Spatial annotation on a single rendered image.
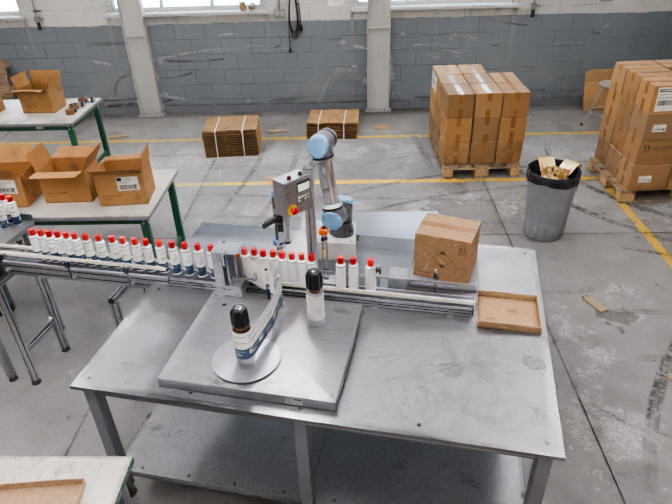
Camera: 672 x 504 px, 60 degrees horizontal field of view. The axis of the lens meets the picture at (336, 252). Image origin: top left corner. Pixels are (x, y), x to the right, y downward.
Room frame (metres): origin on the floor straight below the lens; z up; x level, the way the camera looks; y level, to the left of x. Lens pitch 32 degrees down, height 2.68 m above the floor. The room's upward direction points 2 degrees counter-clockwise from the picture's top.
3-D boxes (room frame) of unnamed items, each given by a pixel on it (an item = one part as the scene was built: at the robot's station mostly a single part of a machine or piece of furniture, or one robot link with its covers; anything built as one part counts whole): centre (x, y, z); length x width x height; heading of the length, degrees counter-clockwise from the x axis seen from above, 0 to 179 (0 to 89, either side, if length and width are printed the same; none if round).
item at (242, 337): (1.95, 0.42, 1.04); 0.09 x 0.09 x 0.29
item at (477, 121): (6.19, -1.58, 0.45); 1.20 x 0.84 x 0.89; 179
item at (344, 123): (7.11, -0.02, 0.11); 0.65 x 0.54 x 0.22; 85
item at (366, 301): (2.50, 0.12, 0.85); 1.65 x 0.11 x 0.05; 77
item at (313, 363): (2.09, 0.34, 0.86); 0.80 x 0.67 x 0.05; 77
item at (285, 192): (2.60, 0.20, 1.38); 0.17 x 0.10 x 0.19; 132
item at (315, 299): (2.21, 0.11, 1.03); 0.09 x 0.09 x 0.30
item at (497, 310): (2.27, -0.85, 0.85); 0.30 x 0.26 x 0.04; 77
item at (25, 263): (2.81, 1.49, 0.47); 1.17 x 0.38 x 0.94; 77
